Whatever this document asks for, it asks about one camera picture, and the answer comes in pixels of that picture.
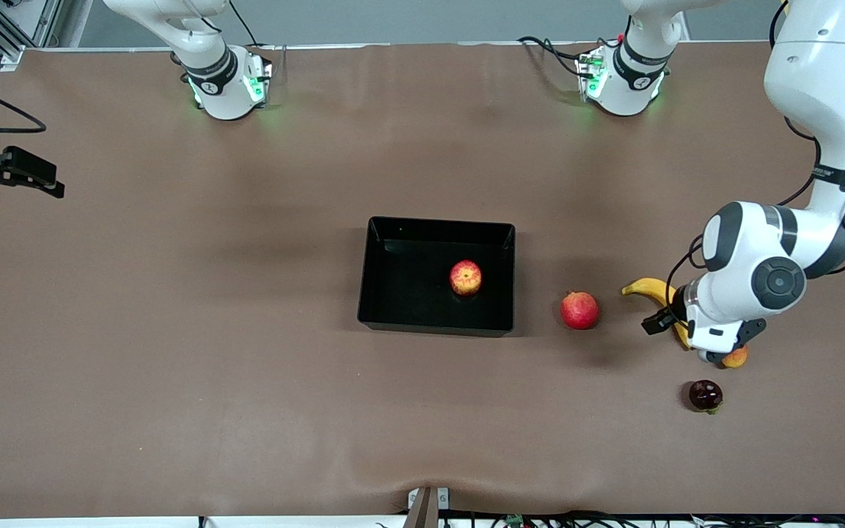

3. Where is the yellow banana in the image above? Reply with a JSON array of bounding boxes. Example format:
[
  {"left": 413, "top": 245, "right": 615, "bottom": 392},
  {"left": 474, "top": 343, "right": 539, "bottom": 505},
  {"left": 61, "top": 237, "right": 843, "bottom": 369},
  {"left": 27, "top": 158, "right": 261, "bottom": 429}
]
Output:
[{"left": 621, "top": 277, "right": 692, "bottom": 351}]

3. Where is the red yellow striped apple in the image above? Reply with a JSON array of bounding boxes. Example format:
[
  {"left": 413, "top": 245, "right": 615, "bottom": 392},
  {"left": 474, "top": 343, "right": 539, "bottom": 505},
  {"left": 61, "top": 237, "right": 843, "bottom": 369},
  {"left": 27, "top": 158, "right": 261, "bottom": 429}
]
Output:
[{"left": 450, "top": 260, "right": 483, "bottom": 296}]

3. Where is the black plastic box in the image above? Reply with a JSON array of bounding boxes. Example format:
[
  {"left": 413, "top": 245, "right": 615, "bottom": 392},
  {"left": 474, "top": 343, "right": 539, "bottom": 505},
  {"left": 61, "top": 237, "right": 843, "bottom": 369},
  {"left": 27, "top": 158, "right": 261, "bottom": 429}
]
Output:
[{"left": 356, "top": 216, "right": 516, "bottom": 338}]

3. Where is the dark purple mangosteen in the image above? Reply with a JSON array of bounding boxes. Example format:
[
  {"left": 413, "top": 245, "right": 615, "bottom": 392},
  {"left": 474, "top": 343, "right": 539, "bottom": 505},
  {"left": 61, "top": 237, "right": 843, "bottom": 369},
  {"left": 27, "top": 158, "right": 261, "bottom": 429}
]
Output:
[{"left": 689, "top": 379, "right": 724, "bottom": 415}]

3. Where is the red pomegranate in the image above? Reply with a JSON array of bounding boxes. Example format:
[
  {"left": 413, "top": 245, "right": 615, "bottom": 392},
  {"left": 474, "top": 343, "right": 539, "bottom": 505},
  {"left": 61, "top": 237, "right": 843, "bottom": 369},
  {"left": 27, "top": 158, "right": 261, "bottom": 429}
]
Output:
[{"left": 560, "top": 290, "right": 600, "bottom": 330}]

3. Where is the brown table cover sheet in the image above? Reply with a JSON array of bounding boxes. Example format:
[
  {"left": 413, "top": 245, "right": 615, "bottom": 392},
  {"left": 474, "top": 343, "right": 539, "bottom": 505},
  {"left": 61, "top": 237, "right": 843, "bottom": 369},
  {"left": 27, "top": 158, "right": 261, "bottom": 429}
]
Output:
[{"left": 0, "top": 40, "right": 845, "bottom": 518}]

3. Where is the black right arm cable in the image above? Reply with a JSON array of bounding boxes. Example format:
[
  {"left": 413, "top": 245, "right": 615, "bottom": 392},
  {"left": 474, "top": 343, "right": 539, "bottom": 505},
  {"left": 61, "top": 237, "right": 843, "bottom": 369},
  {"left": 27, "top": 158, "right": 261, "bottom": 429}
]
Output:
[{"left": 0, "top": 73, "right": 48, "bottom": 135}]

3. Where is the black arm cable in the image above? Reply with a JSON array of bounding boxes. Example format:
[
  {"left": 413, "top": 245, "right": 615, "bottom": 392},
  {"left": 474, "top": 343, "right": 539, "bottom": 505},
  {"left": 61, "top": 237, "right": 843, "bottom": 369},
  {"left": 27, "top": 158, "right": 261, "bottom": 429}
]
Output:
[
  {"left": 0, "top": 73, "right": 48, "bottom": 135},
  {"left": 666, "top": 0, "right": 845, "bottom": 303}
]

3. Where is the aluminium frame structure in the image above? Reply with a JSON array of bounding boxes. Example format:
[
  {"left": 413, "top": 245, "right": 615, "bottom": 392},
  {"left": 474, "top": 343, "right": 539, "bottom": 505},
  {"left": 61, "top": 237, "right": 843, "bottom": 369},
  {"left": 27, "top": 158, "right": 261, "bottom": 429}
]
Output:
[{"left": 0, "top": 0, "right": 64, "bottom": 63}]

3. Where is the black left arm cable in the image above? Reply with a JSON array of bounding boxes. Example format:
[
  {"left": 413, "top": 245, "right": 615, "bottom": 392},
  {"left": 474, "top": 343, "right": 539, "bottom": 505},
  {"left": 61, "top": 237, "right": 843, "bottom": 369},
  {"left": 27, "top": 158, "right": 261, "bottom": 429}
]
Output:
[{"left": 666, "top": 0, "right": 845, "bottom": 303}]

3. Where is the black base cable bundle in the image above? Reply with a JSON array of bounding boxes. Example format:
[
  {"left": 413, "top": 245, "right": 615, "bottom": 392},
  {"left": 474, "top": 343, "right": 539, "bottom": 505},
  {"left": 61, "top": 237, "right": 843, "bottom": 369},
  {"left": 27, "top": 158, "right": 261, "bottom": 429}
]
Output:
[{"left": 516, "top": 35, "right": 625, "bottom": 80}]

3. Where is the grey table clamp bracket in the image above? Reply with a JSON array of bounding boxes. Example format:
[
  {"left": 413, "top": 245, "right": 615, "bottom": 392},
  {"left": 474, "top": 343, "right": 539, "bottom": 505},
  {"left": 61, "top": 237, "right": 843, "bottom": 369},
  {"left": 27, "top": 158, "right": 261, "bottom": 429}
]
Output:
[{"left": 404, "top": 486, "right": 451, "bottom": 528}]

